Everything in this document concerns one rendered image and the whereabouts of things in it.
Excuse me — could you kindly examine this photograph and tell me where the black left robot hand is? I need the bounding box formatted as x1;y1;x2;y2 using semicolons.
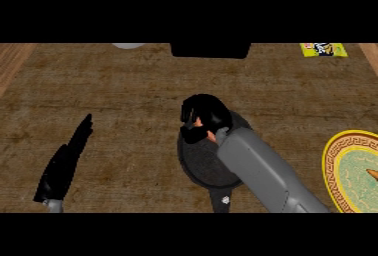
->
32;113;94;204

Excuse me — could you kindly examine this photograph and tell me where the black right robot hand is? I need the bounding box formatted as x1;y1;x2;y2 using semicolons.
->
178;93;234;145

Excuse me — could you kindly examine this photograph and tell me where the orange sweet potato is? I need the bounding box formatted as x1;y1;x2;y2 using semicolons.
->
190;116;219;145

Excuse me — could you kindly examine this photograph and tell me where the dark grey frying pan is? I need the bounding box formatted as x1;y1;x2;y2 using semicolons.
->
175;111;255;214

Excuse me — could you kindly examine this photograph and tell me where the yellow rimmed green plate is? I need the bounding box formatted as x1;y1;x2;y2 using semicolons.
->
320;129;378;214

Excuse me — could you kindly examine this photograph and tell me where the black appliance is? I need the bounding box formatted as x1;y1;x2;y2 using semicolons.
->
168;42;252;60

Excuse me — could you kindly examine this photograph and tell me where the pale grey round object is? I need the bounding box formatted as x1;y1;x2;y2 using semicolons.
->
110;42;147;50

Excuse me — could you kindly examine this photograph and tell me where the yellow printed packet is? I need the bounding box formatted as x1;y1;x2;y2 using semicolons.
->
298;42;349;58

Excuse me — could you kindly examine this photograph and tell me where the orange vegetable piece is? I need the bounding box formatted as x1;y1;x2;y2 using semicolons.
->
364;168;378;183

